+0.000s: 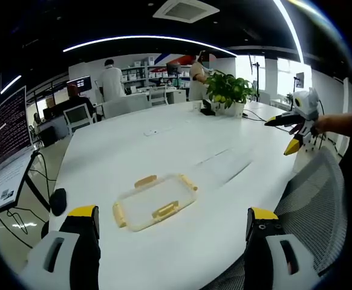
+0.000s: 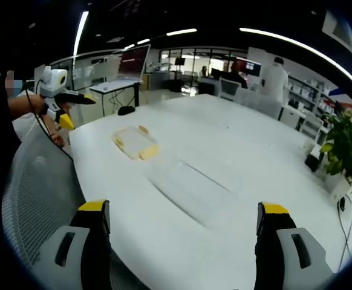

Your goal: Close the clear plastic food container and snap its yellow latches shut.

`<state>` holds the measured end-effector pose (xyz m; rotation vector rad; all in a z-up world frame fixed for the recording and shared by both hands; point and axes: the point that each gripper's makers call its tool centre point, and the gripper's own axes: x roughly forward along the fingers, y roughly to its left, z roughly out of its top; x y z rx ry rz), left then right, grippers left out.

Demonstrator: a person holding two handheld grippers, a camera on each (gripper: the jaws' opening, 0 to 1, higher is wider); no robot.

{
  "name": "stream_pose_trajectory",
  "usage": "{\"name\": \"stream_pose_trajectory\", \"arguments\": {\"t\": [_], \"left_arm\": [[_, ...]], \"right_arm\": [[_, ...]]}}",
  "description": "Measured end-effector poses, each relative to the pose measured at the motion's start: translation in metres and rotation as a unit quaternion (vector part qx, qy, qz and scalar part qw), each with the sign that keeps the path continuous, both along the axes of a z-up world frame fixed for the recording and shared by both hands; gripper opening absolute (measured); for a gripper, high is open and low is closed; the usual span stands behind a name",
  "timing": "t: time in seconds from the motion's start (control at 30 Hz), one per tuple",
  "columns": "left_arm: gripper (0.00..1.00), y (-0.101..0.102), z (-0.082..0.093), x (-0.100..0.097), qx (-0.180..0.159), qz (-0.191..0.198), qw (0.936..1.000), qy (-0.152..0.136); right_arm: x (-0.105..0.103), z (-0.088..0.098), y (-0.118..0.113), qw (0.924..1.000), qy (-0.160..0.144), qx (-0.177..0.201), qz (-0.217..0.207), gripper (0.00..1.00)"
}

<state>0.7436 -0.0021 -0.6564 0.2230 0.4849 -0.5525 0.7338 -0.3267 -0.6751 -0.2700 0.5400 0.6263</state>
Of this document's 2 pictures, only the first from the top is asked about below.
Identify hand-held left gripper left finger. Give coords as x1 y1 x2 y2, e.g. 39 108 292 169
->
20 205 101 290

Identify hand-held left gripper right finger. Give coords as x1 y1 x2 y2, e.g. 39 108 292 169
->
244 207 321 290

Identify clear lid with plastic buckles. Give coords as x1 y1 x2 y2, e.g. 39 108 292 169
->
112 173 200 233

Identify person's right hand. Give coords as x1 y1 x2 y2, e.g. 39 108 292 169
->
311 115 330 135

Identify black computer mouse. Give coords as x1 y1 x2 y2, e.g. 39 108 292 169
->
49 187 68 217

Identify black tripod stand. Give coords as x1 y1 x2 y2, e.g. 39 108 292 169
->
247 53 262 101

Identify grey mesh office chair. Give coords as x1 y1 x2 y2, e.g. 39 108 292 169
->
206 146 346 290

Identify green potted plant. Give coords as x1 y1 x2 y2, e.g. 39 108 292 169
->
205 69 257 118

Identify black laptop stand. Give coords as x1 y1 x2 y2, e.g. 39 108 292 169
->
11 150 54 212

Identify black phone on stand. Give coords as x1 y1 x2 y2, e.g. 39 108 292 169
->
200 98 217 117

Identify black computer monitor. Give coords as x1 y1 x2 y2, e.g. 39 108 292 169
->
66 75 93 92
166 62 183 77

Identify white office chair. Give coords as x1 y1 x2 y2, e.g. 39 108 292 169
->
62 103 98 134
148 85 169 107
101 92 153 120

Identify open silver laptop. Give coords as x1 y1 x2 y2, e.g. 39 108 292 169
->
0 85 36 219

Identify white storage shelves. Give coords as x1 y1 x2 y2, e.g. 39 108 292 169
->
120 54 192 89

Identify ceiling air vent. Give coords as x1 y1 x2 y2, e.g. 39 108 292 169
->
152 0 221 23

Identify curved ceiling light strip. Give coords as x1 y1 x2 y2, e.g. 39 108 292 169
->
62 35 238 57

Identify black table cable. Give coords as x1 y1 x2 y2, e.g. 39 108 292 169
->
241 109 289 134

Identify black laptop cable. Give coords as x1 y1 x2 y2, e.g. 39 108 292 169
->
27 150 59 194

